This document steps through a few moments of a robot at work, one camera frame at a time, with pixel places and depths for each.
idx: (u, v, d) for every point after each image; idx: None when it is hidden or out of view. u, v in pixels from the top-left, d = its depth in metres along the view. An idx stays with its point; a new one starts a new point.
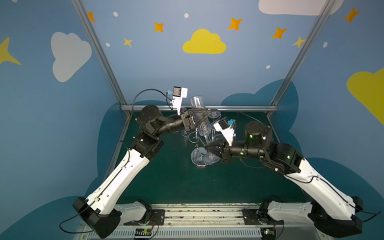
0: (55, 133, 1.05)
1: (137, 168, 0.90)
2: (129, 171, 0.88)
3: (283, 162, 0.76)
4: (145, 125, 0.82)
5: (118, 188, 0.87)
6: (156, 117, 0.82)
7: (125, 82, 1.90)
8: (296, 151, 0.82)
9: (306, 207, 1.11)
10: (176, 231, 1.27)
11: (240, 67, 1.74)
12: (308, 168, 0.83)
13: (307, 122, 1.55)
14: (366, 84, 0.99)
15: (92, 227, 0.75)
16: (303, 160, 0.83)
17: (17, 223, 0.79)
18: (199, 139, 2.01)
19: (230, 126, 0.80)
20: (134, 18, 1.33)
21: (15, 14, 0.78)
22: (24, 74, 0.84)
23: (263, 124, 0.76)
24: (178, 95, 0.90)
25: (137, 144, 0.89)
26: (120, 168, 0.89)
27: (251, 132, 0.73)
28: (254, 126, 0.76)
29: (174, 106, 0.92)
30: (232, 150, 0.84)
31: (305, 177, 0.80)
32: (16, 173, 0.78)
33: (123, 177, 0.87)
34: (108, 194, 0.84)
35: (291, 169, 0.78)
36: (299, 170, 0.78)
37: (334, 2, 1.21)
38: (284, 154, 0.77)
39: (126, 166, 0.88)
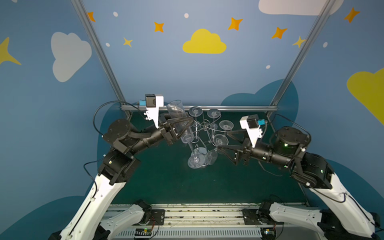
0: (56, 133, 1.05)
1: (109, 196, 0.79)
2: (99, 203, 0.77)
3: (315, 176, 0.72)
4: (114, 143, 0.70)
5: (91, 220, 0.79)
6: (127, 134, 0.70)
7: (125, 82, 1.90)
8: (328, 164, 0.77)
9: (314, 215, 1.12)
10: (176, 231, 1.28)
11: (240, 67, 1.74)
12: (338, 183, 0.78)
13: (307, 122, 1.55)
14: (366, 84, 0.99)
15: None
16: (334, 176, 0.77)
17: (16, 224, 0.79)
18: (199, 139, 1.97)
19: (259, 128, 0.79)
20: (134, 18, 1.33)
21: (15, 14, 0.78)
22: (24, 74, 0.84)
23: (301, 134, 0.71)
24: (153, 105, 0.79)
25: (106, 167, 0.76)
26: (89, 199, 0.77)
27: (287, 141, 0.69)
28: (291, 134, 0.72)
29: (149, 117, 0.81)
30: (256, 151, 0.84)
31: (336, 195, 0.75)
32: (16, 173, 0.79)
33: (95, 209, 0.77)
34: (80, 230, 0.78)
35: (323, 185, 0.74)
36: (331, 187, 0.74)
37: (334, 2, 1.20)
38: (317, 168, 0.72)
39: (95, 197, 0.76)
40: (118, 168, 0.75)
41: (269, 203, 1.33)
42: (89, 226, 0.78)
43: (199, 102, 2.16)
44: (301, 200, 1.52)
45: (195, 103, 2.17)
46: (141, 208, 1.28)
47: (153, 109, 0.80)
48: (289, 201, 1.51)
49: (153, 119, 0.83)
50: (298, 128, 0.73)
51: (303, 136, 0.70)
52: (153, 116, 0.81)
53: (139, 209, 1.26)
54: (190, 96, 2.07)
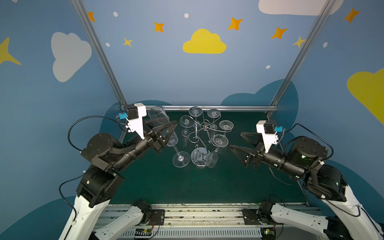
0: (56, 133, 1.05)
1: (90, 218, 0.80)
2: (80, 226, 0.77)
3: (330, 189, 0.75)
4: (93, 160, 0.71)
5: None
6: (107, 150, 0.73)
7: (125, 82, 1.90)
8: (342, 176, 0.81)
9: (320, 221, 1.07)
10: (176, 231, 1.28)
11: (240, 67, 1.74)
12: (351, 196, 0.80)
13: (307, 122, 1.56)
14: (366, 84, 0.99)
15: None
16: (347, 187, 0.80)
17: (15, 224, 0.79)
18: (199, 139, 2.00)
19: (274, 134, 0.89)
20: (134, 18, 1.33)
21: (15, 14, 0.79)
22: (24, 74, 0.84)
23: (321, 146, 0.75)
24: (136, 116, 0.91)
25: (85, 188, 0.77)
26: (70, 223, 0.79)
27: (305, 152, 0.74)
28: (308, 146, 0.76)
29: (132, 128, 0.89)
30: (268, 157, 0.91)
31: (350, 207, 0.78)
32: (15, 173, 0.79)
33: (76, 233, 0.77)
34: None
35: (337, 197, 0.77)
36: (345, 199, 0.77)
37: (334, 2, 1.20)
38: (332, 180, 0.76)
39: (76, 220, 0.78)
40: (96, 189, 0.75)
41: (271, 204, 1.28)
42: None
43: (199, 102, 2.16)
44: (301, 200, 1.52)
45: (195, 103, 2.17)
46: (141, 211, 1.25)
47: (136, 120, 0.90)
48: (289, 201, 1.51)
49: (136, 130, 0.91)
50: (316, 141, 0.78)
51: (321, 149, 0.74)
52: (136, 127, 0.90)
53: (138, 212, 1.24)
54: (191, 96, 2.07)
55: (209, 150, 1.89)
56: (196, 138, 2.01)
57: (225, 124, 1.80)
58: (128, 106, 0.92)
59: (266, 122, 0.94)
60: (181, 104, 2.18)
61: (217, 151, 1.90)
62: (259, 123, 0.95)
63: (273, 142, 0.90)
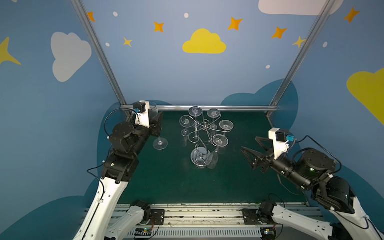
0: (55, 133, 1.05)
1: (115, 196, 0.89)
2: (109, 201, 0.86)
3: (339, 201, 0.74)
4: (120, 141, 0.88)
5: (101, 224, 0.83)
6: (130, 132, 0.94)
7: (125, 82, 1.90)
8: (350, 188, 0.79)
9: (324, 226, 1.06)
10: (176, 231, 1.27)
11: (240, 67, 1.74)
12: (359, 208, 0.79)
13: (307, 122, 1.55)
14: (366, 84, 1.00)
15: None
16: (355, 199, 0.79)
17: (17, 223, 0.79)
18: (199, 139, 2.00)
19: (285, 142, 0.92)
20: (134, 18, 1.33)
21: (15, 14, 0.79)
22: (25, 74, 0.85)
23: (330, 160, 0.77)
24: (144, 111, 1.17)
25: (110, 170, 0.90)
26: (97, 202, 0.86)
27: (313, 165, 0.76)
28: (316, 159, 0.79)
29: (142, 119, 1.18)
30: (277, 164, 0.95)
31: (358, 219, 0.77)
32: (16, 172, 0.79)
33: (104, 209, 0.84)
34: (93, 234, 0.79)
35: (346, 210, 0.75)
36: (353, 211, 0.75)
37: (334, 2, 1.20)
38: (342, 192, 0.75)
39: (103, 198, 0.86)
40: (120, 168, 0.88)
41: (273, 205, 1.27)
42: (100, 227, 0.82)
43: (199, 102, 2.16)
44: (301, 200, 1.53)
45: (195, 103, 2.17)
46: (141, 212, 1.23)
47: (144, 115, 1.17)
48: (289, 201, 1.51)
49: (143, 121, 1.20)
50: (325, 154, 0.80)
51: (330, 162, 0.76)
52: (144, 118, 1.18)
53: (139, 209, 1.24)
54: (190, 96, 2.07)
55: (209, 150, 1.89)
56: (196, 138, 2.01)
57: (224, 124, 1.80)
58: (137, 104, 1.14)
59: (280, 130, 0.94)
60: (181, 104, 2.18)
61: (217, 151, 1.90)
62: (273, 130, 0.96)
63: (283, 150, 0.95)
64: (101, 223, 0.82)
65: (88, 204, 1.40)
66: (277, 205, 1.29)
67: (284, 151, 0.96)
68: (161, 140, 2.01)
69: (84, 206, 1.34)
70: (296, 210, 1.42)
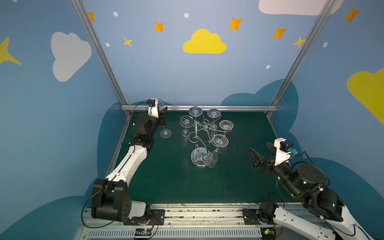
0: (56, 133, 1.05)
1: (141, 155, 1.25)
2: (138, 155, 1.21)
3: (327, 210, 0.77)
4: (143, 125, 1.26)
5: (131, 168, 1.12)
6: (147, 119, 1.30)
7: (125, 82, 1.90)
8: (338, 197, 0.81)
9: (327, 234, 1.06)
10: (176, 231, 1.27)
11: (240, 67, 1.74)
12: (349, 216, 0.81)
13: (307, 122, 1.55)
14: (366, 84, 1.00)
15: (118, 196, 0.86)
16: (344, 207, 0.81)
17: (18, 222, 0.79)
18: (199, 139, 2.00)
19: (287, 152, 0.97)
20: (134, 18, 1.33)
21: (15, 14, 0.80)
22: (24, 73, 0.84)
23: (321, 174, 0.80)
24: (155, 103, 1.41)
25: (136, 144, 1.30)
26: (129, 154, 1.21)
27: (305, 179, 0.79)
28: (309, 173, 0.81)
29: (153, 111, 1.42)
30: (276, 170, 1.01)
31: (347, 227, 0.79)
32: (16, 172, 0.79)
33: (135, 158, 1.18)
34: (126, 171, 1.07)
35: (335, 218, 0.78)
36: (342, 219, 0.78)
37: (334, 2, 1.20)
38: (328, 201, 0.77)
39: (134, 152, 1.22)
40: (143, 143, 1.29)
41: (273, 206, 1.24)
42: (132, 168, 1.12)
43: (199, 102, 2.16)
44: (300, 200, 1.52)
45: (195, 103, 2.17)
46: (143, 209, 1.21)
47: (155, 108, 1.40)
48: (288, 201, 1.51)
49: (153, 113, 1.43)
50: (317, 168, 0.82)
51: (321, 176, 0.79)
52: (155, 110, 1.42)
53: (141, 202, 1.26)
54: (190, 96, 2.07)
55: (209, 150, 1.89)
56: (196, 138, 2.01)
57: (225, 124, 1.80)
58: (149, 99, 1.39)
59: (285, 141, 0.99)
60: (181, 104, 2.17)
61: (217, 151, 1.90)
62: (279, 140, 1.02)
63: (284, 159, 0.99)
64: (131, 166, 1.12)
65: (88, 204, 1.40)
66: (278, 206, 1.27)
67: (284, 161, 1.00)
68: (167, 131, 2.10)
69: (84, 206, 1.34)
70: (296, 210, 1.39)
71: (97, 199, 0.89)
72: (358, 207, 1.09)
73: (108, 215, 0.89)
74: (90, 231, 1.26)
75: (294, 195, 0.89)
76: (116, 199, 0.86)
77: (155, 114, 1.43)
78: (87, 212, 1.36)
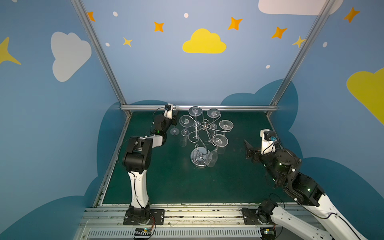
0: (56, 133, 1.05)
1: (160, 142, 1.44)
2: (160, 138, 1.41)
3: (302, 194, 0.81)
4: (160, 126, 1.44)
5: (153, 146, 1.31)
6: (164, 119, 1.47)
7: (125, 82, 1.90)
8: (318, 185, 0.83)
9: (323, 235, 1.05)
10: (176, 231, 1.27)
11: (240, 67, 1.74)
12: (328, 203, 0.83)
13: (307, 122, 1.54)
14: (366, 84, 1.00)
15: (147, 145, 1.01)
16: (323, 196, 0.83)
17: (18, 223, 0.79)
18: (199, 139, 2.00)
19: (268, 141, 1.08)
20: (133, 18, 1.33)
21: (16, 14, 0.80)
22: (24, 74, 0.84)
23: (296, 158, 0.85)
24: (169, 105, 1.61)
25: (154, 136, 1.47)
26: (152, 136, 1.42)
27: (281, 161, 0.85)
28: (286, 156, 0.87)
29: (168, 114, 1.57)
30: (263, 158, 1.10)
31: (324, 213, 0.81)
32: (16, 173, 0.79)
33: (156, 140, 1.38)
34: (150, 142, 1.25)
35: (309, 202, 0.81)
36: (318, 204, 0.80)
37: (334, 2, 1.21)
38: (305, 186, 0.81)
39: (156, 135, 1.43)
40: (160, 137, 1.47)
41: (274, 206, 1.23)
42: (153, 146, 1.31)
43: (199, 102, 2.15)
44: None
45: (195, 103, 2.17)
46: (146, 201, 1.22)
47: (171, 111, 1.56)
48: (289, 201, 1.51)
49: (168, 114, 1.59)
50: (294, 153, 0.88)
51: (296, 160, 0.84)
52: (171, 113, 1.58)
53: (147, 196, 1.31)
54: (190, 96, 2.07)
55: (209, 150, 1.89)
56: (196, 138, 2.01)
57: (224, 124, 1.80)
58: (166, 105, 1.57)
59: (268, 131, 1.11)
60: (181, 104, 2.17)
61: (217, 151, 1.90)
62: (264, 130, 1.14)
63: (268, 147, 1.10)
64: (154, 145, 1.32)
65: (88, 204, 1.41)
66: (277, 205, 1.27)
67: (269, 149, 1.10)
68: (176, 130, 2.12)
69: (84, 206, 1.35)
70: (296, 210, 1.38)
71: (130, 146, 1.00)
72: (358, 207, 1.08)
73: (134, 164, 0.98)
74: (90, 231, 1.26)
75: (275, 180, 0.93)
76: (144, 149, 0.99)
77: (171, 116, 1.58)
78: (87, 212, 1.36)
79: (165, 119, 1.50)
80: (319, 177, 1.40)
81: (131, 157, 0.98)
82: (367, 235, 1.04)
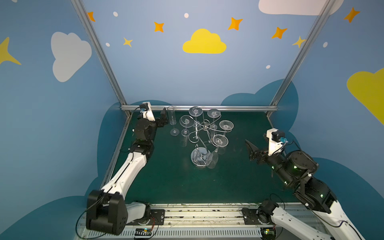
0: (56, 133, 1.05)
1: (140, 162, 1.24)
2: (136, 164, 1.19)
3: (314, 199, 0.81)
4: (142, 132, 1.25)
5: (128, 179, 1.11)
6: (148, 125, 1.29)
7: (125, 82, 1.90)
8: (330, 191, 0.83)
9: (323, 237, 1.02)
10: (176, 231, 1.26)
11: (240, 67, 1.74)
12: (339, 210, 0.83)
13: (307, 122, 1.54)
14: (366, 84, 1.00)
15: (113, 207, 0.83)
16: (335, 202, 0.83)
17: (18, 222, 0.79)
18: (199, 139, 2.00)
19: (276, 142, 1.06)
20: (132, 17, 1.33)
21: (15, 14, 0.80)
22: (24, 73, 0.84)
23: (311, 161, 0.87)
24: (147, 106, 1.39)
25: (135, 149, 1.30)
26: (128, 162, 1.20)
27: (298, 164, 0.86)
28: (302, 159, 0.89)
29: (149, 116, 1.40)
30: (270, 159, 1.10)
31: (335, 221, 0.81)
32: (16, 172, 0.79)
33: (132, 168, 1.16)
34: (123, 181, 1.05)
35: (321, 208, 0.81)
36: (329, 210, 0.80)
37: (334, 2, 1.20)
38: (317, 192, 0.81)
39: (132, 161, 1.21)
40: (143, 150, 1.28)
41: (274, 206, 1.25)
42: (129, 178, 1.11)
43: (199, 102, 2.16)
44: None
45: (195, 103, 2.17)
46: (142, 211, 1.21)
47: (149, 111, 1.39)
48: (289, 201, 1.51)
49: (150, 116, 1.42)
50: (309, 156, 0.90)
51: (312, 164, 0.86)
52: (150, 114, 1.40)
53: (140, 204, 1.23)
54: (190, 95, 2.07)
55: (209, 150, 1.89)
56: (196, 137, 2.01)
57: (225, 124, 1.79)
58: (142, 104, 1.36)
59: (276, 131, 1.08)
60: (181, 104, 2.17)
61: (217, 151, 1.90)
62: (271, 130, 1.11)
63: (275, 149, 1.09)
64: (129, 177, 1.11)
65: (88, 204, 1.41)
66: (278, 206, 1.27)
67: (277, 151, 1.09)
68: (176, 130, 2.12)
69: (84, 206, 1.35)
70: (296, 210, 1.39)
71: (92, 211, 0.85)
72: (357, 207, 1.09)
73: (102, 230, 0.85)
74: (90, 231, 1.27)
75: (286, 182, 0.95)
76: (111, 214, 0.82)
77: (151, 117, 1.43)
78: None
79: (150, 126, 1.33)
80: (318, 177, 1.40)
81: (97, 224, 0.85)
82: (367, 235, 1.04)
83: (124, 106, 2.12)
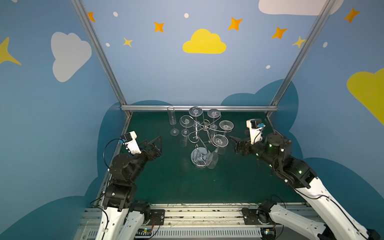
0: (55, 133, 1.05)
1: (119, 221, 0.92)
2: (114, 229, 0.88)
3: (293, 175, 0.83)
4: (121, 172, 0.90)
5: None
6: (128, 162, 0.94)
7: (125, 82, 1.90)
8: (310, 169, 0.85)
9: (317, 226, 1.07)
10: (176, 231, 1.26)
11: (240, 67, 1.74)
12: (319, 186, 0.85)
13: (308, 122, 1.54)
14: (367, 84, 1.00)
15: None
16: (315, 178, 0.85)
17: (18, 223, 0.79)
18: (199, 139, 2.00)
19: (257, 129, 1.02)
20: (132, 17, 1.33)
21: (15, 14, 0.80)
22: (24, 73, 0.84)
23: (284, 138, 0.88)
24: (130, 138, 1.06)
25: (111, 199, 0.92)
26: (102, 231, 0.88)
27: (272, 141, 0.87)
28: (276, 137, 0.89)
29: (131, 148, 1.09)
30: (253, 148, 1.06)
31: (314, 194, 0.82)
32: (16, 172, 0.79)
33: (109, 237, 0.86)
34: None
35: (300, 184, 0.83)
36: (308, 185, 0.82)
37: (334, 2, 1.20)
38: (296, 169, 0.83)
39: (107, 227, 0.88)
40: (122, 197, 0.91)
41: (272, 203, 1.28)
42: None
43: (199, 102, 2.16)
44: (301, 200, 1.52)
45: (195, 103, 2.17)
46: (139, 215, 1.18)
47: (132, 142, 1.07)
48: (289, 201, 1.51)
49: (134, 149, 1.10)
50: (282, 134, 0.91)
51: (285, 140, 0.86)
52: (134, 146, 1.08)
53: (137, 216, 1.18)
54: (190, 95, 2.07)
55: (209, 150, 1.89)
56: (196, 137, 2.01)
57: (224, 124, 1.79)
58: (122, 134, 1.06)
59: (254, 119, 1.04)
60: (181, 104, 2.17)
61: (217, 151, 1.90)
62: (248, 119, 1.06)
63: (256, 136, 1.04)
64: None
65: (88, 204, 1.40)
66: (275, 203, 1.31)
67: (258, 138, 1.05)
68: (176, 130, 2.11)
69: (84, 206, 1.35)
70: (296, 210, 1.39)
71: None
72: (358, 207, 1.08)
73: None
74: (90, 231, 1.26)
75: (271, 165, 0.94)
76: None
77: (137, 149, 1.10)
78: (87, 212, 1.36)
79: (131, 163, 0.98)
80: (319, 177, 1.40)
81: None
82: None
83: (123, 106, 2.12)
